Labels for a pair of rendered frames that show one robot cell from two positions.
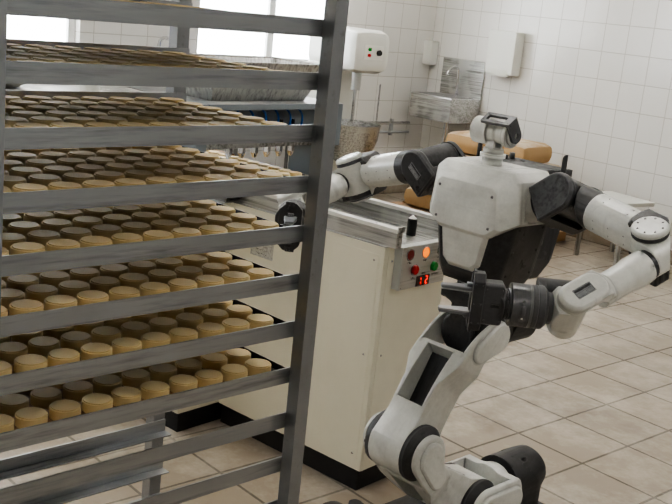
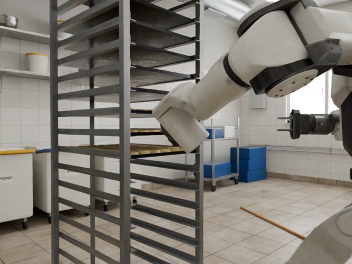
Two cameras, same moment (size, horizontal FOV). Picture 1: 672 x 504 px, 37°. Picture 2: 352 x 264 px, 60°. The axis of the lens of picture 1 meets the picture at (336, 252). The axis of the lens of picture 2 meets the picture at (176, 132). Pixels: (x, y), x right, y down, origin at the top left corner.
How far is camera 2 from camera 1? 2.30 m
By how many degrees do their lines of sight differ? 89
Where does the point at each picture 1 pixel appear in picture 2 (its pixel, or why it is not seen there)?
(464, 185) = not seen: hidden behind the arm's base
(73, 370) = (70, 131)
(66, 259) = (68, 95)
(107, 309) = (76, 112)
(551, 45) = not seen: outside the picture
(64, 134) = (67, 58)
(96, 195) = (73, 75)
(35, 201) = (63, 78)
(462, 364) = (321, 226)
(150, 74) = (80, 34)
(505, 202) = not seen: hidden behind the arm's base
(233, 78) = (99, 27)
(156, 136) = (83, 54)
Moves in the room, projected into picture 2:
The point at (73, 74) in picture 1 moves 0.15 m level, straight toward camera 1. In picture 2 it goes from (68, 40) to (35, 38)
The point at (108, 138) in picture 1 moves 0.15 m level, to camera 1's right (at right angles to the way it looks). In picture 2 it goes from (74, 57) to (63, 49)
